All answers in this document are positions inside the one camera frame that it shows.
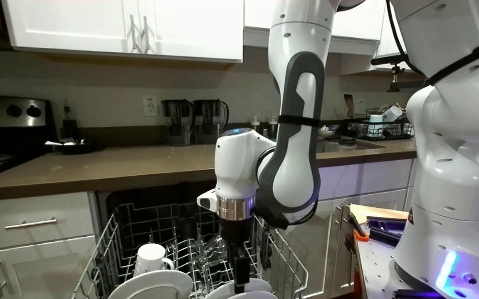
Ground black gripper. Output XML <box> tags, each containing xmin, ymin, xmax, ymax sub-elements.
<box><xmin>219</xmin><ymin>217</ymin><xmax>253</xmax><ymax>295</ymax></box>

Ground white ceramic plate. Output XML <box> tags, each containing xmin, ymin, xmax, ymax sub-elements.
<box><xmin>203</xmin><ymin>275</ymin><xmax>274</xmax><ymax>299</ymax></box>
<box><xmin>106</xmin><ymin>269</ymin><xmax>194</xmax><ymax>299</ymax></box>
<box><xmin>228</xmin><ymin>289</ymin><xmax>279</xmax><ymax>299</ymax></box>

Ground open dishwasher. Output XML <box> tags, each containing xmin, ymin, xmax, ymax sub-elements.
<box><xmin>95</xmin><ymin>176</ymin><xmax>261</xmax><ymax>299</ymax></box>

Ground clear drinking glass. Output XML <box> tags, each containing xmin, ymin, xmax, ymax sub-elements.
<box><xmin>204</xmin><ymin>230</ymin><xmax>236</xmax><ymax>274</ymax></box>

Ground white mug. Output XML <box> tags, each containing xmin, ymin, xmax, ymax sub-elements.
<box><xmin>133</xmin><ymin>240</ymin><xmax>176</xmax><ymax>277</ymax></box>

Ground orange and black clamp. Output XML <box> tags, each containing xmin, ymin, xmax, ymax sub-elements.
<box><xmin>347</xmin><ymin>212</ymin><xmax>372</xmax><ymax>244</ymax></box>

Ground grey robot table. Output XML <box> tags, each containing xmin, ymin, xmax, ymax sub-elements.
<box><xmin>327</xmin><ymin>201</ymin><xmax>436</xmax><ymax>299</ymax></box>

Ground small soap bottle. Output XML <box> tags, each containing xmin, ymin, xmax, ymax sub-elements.
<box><xmin>268</xmin><ymin>116</ymin><xmax>279</xmax><ymax>141</ymax></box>
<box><xmin>251</xmin><ymin>114</ymin><xmax>264</xmax><ymax>139</ymax></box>

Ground light wood board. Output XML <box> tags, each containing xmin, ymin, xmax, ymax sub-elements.
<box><xmin>347</xmin><ymin>202</ymin><xmax>412</xmax><ymax>226</ymax></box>

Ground grey lower cabinets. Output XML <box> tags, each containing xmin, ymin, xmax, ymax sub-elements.
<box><xmin>258</xmin><ymin>156</ymin><xmax>419</xmax><ymax>299</ymax></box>

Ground black tool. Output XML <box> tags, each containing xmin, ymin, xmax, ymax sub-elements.
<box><xmin>366</xmin><ymin>216</ymin><xmax>411</xmax><ymax>245</ymax></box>

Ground black coffee maker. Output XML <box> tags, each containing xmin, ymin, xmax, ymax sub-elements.
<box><xmin>193</xmin><ymin>98</ymin><xmax>231</xmax><ymax>146</ymax></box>
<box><xmin>161</xmin><ymin>98</ymin><xmax>194</xmax><ymax>146</ymax></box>

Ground steel kitchen sink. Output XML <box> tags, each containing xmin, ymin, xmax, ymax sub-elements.
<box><xmin>314</xmin><ymin>137</ymin><xmax>386</xmax><ymax>157</ymax></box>

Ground grey drawer front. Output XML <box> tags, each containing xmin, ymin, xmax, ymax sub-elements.
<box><xmin>0</xmin><ymin>191</ymin><xmax>96</xmax><ymax>252</ymax></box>

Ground grey lower cabinet door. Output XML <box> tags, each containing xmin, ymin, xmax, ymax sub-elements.
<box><xmin>0</xmin><ymin>235</ymin><xmax>100</xmax><ymax>299</ymax></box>

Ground black dish drying rack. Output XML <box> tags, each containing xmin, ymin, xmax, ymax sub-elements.
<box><xmin>346</xmin><ymin>113</ymin><xmax>419</xmax><ymax>141</ymax></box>

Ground black tray with white items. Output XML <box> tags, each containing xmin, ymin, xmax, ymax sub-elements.
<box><xmin>43</xmin><ymin>137</ymin><xmax>100</xmax><ymax>156</ymax></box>

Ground dark bottle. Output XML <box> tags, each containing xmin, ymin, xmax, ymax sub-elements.
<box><xmin>60</xmin><ymin>101</ymin><xmax>81</xmax><ymax>142</ymax></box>

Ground black and steel stove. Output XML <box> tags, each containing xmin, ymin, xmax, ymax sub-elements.
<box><xmin>0</xmin><ymin>93</ymin><xmax>58</xmax><ymax>184</ymax></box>

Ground wire dishwasher rack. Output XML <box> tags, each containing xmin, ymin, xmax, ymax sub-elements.
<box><xmin>71</xmin><ymin>189</ymin><xmax>311</xmax><ymax>299</ymax></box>

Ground white wall outlet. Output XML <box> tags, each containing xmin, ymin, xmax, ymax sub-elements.
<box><xmin>143</xmin><ymin>93</ymin><xmax>159</xmax><ymax>118</ymax></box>

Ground steel drawer handle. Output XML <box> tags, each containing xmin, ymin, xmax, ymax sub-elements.
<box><xmin>3</xmin><ymin>216</ymin><xmax>60</xmax><ymax>230</ymax></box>

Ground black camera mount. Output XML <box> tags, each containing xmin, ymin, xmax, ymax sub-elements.
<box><xmin>387</xmin><ymin>63</ymin><xmax>406</xmax><ymax>93</ymax></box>

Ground steel cabinet handle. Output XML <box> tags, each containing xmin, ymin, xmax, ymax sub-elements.
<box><xmin>126</xmin><ymin>13</ymin><xmax>141</xmax><ymax>54</ymax></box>
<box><xmin>139</xmin><ymin>15</ymin><xmax>156</xmax><ymax>54</ymax></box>

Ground black stereo camera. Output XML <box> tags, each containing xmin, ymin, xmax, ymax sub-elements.
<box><xmin>369</xmin><ymin>51</ymin><xmax>412</xmax><ymax>66</ymax></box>

